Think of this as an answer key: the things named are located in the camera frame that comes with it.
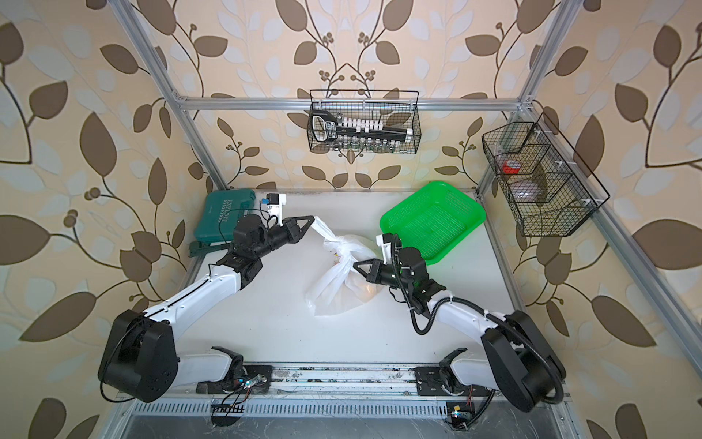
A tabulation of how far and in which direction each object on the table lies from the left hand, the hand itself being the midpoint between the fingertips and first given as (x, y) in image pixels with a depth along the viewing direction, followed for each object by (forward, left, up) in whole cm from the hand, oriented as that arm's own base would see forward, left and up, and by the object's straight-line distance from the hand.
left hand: (308, 215), depth 77 cm
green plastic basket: (+21, -46, -27) cm, 57 cm away
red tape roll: (+14, -60, +7) cm, 62 cm away
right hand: (-10, -13, -11) cm, 20 cm away
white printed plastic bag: (-14, -10, -16) cm, 24 cm away
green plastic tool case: (+20, +41, -23) cm, 52 cm away
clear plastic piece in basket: (+3, -60, +8) cm, 60 cm away
